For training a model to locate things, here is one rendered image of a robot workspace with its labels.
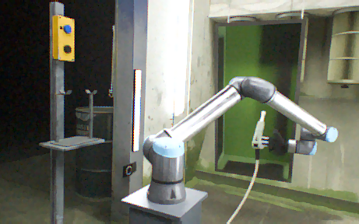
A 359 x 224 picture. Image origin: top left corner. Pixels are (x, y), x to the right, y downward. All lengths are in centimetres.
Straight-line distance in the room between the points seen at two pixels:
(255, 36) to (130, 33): 101
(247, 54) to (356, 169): 160
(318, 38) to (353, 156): 134
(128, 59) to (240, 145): 128
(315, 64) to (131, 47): 221
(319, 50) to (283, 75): 122
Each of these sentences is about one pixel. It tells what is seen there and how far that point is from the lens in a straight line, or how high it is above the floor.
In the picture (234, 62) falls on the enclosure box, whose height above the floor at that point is 139.
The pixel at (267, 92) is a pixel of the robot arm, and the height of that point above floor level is 116.
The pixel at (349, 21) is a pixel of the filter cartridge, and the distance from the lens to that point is 327.
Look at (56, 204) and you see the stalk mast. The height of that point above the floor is 36.
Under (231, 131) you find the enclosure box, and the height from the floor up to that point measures 77.
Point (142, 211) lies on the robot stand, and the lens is 131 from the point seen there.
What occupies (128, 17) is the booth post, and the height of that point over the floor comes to 165.
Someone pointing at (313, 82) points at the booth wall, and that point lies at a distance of 357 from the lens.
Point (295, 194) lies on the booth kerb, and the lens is 316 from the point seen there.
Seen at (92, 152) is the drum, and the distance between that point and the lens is 284.
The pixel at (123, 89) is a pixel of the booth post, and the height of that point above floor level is 112.
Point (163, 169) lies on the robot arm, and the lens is 127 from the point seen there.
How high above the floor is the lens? 118
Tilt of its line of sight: 6 degrees down
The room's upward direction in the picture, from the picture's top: 3 degrees clockwise
